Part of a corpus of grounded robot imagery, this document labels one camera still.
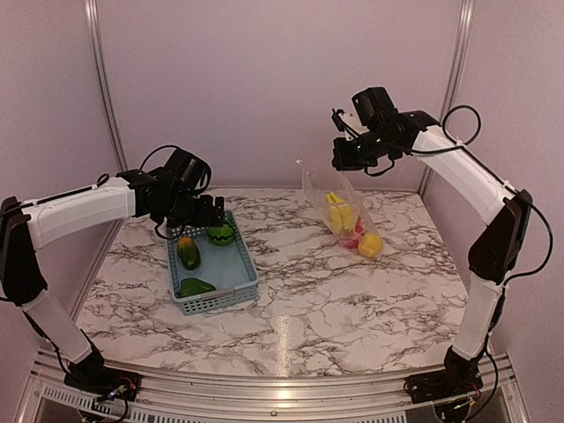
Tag red toy apple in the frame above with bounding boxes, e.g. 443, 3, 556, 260
341, 217, 365, 250

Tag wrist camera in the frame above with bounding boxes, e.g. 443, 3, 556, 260
352, 86, 398, 129
164, 148, 212, 196

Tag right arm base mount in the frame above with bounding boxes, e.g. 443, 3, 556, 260
404, 348, 484, 404

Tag clear zip top bag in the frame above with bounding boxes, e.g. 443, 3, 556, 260
296, 154, 383, 259

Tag yellow toy pear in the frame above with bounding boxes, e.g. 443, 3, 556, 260
357, 233, 383, 258

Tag aluminium corner post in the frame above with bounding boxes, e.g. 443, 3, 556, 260
85, 0, 129, 171
418, 0, 476, 195

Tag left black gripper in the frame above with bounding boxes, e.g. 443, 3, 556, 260
164, 189, 225, 227

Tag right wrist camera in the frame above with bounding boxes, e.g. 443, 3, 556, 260
352, 86, 398, 129

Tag green toy pepper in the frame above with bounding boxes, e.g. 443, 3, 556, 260
178, 278, 217, 298

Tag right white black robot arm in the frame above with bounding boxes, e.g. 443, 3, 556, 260
331, 107, 537, 395

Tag green toy watermelon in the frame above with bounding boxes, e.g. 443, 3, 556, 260
207, 219, 235, 247

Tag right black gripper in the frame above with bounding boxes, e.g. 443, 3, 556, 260
332, 127, 399, 171

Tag blue-grey perforated plastic basket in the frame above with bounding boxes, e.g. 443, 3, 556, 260
165, 211, 259, 315

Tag aluminium front frame rail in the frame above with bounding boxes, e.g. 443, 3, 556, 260
14, 349, 530, 422

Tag left aluminium corner post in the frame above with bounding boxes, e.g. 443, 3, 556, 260
85, 0, 129, 171

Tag green orange toy mango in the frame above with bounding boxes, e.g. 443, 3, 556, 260
176, 236, 201, 271

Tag right aluminium corner post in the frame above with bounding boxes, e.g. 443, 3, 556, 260
418, 0, 476, 195

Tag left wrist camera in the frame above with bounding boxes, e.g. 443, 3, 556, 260
164, 148, 212, 196

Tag yellow toy banana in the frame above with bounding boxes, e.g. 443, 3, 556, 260
326, 192, 357, 234

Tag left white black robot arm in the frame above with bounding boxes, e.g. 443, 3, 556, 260
1, 167, 225, 392

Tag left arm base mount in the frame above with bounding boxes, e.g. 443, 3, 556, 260
64, 353, 141, 402

